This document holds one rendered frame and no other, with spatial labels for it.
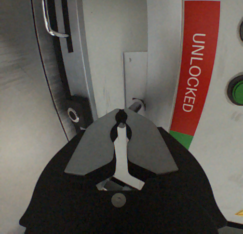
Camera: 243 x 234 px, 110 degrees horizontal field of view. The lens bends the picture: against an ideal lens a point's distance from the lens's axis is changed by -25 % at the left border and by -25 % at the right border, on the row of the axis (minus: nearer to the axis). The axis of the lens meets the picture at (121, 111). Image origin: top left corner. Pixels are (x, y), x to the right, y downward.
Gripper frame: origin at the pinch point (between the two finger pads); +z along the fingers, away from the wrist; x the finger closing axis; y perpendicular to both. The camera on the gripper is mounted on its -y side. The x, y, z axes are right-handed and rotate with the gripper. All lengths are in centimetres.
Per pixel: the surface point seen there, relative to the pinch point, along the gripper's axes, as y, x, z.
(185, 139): 5.7, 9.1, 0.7
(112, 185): 34.8, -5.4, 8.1
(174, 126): 3.9, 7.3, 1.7
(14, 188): 14.5, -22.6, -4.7
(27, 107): 1.1, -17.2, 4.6
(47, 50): -7.7, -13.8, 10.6
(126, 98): 0.9, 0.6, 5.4
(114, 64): -4.0, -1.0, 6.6
